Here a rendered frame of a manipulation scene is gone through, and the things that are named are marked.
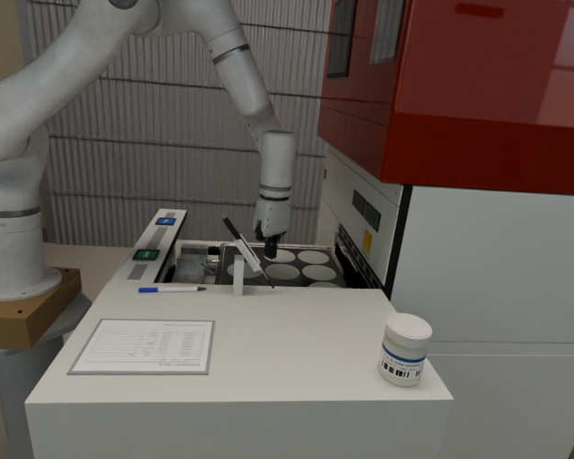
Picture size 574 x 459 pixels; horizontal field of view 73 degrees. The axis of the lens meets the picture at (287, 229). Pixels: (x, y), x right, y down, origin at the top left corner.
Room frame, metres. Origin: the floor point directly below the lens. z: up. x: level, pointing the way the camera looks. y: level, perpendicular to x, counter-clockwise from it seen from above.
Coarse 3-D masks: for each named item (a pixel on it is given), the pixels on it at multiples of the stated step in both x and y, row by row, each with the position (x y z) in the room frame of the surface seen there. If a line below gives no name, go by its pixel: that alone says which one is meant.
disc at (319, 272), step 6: (306, 270) 1.03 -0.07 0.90; (312, 270) 1.03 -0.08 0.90; (318, 270) 1.04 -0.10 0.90; (324, 270) 1.04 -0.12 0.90; (330, 270) 1.05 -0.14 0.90; (306, 276) 1.00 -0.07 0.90; (312, 276) 1.00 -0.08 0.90; (318, 276) 1.00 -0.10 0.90; (324, 276) 1.01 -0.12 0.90; (330, 276) 1.01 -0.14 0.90
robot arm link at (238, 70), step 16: (240, 48) 0.92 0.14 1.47; (224, 64) 0.92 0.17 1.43; (240, 64) 0.92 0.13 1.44; (256, 64) 0.96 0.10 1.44; (224, 80) 0.93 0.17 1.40; (240, 80) 0.92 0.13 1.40; (256, 80) 0.93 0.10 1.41; (240, 96) 0.92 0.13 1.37; (256, 96) 0.93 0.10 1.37; (240, 112) 0.94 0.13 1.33; (256, 112) 0.93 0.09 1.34; (272, 112) 1.02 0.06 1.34; (256, 128) 1.03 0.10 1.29; (272, 128) 1.04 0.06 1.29; (256, 144) 1.05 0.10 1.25
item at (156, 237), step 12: (156, 216) 1.22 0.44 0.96; (168, 216) 1.24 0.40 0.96; (180, 216) 1.24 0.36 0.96; (156, 228) 1.11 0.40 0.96; (168, 228) 1.12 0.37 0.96; (144, 240) 1.01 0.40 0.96; (156, 240) 1.02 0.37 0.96; (168, 240) 1.02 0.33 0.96; (132, 252) 0.92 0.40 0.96; (132, 264) 0.85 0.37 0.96; (144, 264) 0.87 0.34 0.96; (156, 264) 0.87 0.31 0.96; (120, 276) 0.79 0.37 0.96; (132, 276) 0.80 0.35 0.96; (144, 276) 0.80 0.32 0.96
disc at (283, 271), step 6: (276, 264) 1.06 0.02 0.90; (282, 264) 1.06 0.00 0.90; (270, 270) 1.01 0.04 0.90; (276, 270) 1.01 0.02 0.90; (282, 270) 1.02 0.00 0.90; (288, 270) 1.02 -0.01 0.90; (294, 270) 1.02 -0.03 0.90; (276, 276) 0.98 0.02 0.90; (282, 276) 0.98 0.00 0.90; (288, 276) 0.99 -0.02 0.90; (294, 276) 0.99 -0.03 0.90
